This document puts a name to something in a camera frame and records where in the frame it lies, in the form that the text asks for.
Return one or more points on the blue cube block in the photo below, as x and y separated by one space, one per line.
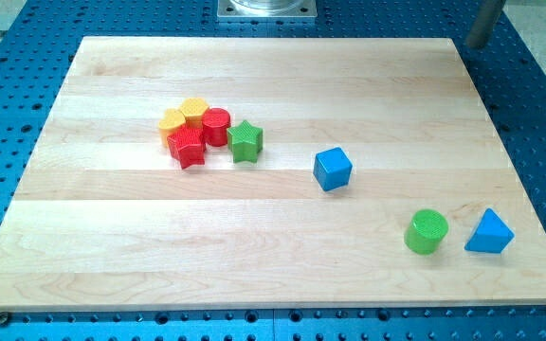
332 169

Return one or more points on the green star block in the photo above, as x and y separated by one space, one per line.
245 142

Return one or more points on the red cylinder block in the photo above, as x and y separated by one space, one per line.
215 122

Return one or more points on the red star block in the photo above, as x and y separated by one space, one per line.
187 146

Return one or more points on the wooden board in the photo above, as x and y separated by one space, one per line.
105 219

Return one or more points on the yellow heart block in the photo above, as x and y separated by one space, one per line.
171 122

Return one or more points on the green cylinder block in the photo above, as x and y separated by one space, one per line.
426 230

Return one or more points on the blue triangle block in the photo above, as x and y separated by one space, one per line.
491 235

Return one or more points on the grey metal pole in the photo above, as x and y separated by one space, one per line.
482 28

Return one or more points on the blue perforated table plate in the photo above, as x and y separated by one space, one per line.
38 41

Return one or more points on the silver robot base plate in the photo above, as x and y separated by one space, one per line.
243 9

